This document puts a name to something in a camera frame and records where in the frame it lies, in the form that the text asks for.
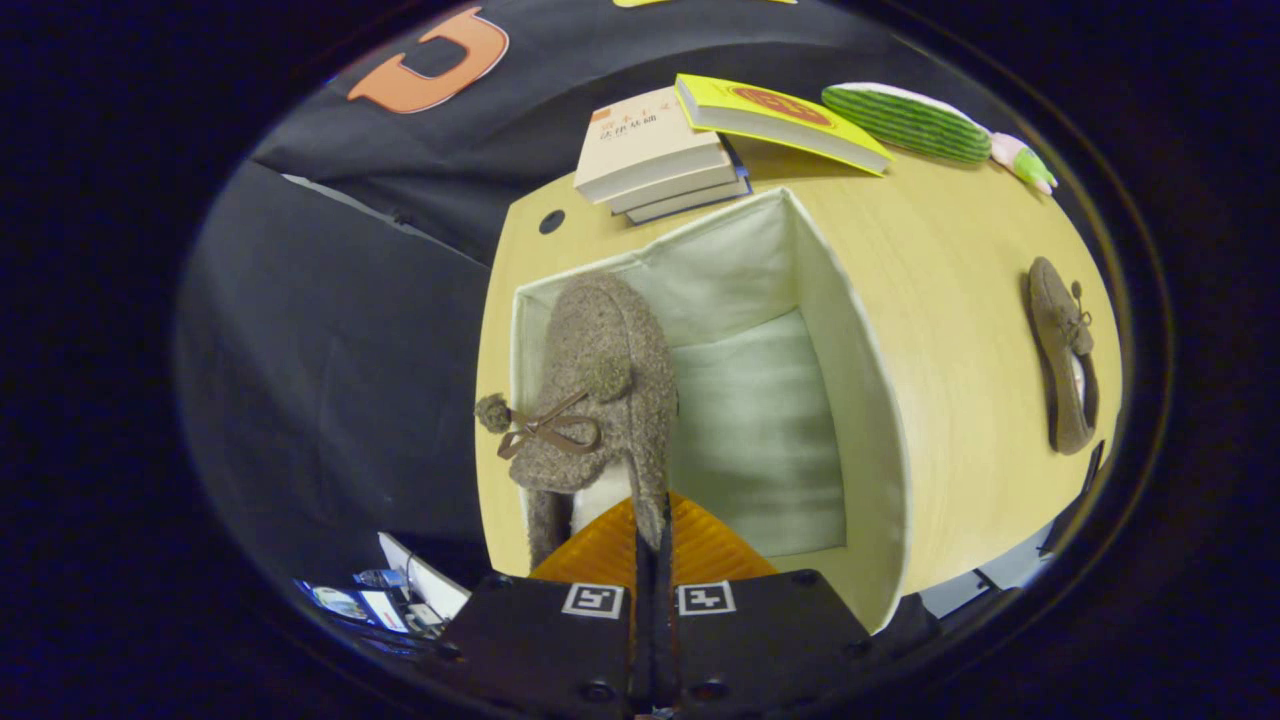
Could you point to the yellow book with red emblem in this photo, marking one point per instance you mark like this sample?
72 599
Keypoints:
780 120

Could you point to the pink and green plush toy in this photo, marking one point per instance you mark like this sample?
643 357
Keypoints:
1025 162

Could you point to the beige paperback book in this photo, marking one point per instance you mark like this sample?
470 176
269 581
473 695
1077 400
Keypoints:
645 140

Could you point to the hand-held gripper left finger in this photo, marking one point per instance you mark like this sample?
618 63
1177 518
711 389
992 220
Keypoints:
545 650

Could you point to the blue book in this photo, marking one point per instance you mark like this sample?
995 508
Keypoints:
700 205

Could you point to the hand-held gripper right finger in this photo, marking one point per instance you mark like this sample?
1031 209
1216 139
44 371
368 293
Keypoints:
668 640

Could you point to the brown fuzzy shoe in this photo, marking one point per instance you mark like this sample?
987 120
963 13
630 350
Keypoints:
1062 350
610 380

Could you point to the white flat box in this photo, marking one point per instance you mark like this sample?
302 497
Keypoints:
425 580

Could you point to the white book under beige book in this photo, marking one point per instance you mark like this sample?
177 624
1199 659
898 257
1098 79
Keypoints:
680 190

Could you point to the watermelon slice plush toy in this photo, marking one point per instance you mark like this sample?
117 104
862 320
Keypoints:
905 122

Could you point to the pale green fabric storage box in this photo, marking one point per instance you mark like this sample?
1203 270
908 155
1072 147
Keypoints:
760 430

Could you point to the dark floor stand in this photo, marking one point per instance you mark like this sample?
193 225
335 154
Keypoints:
1075 500

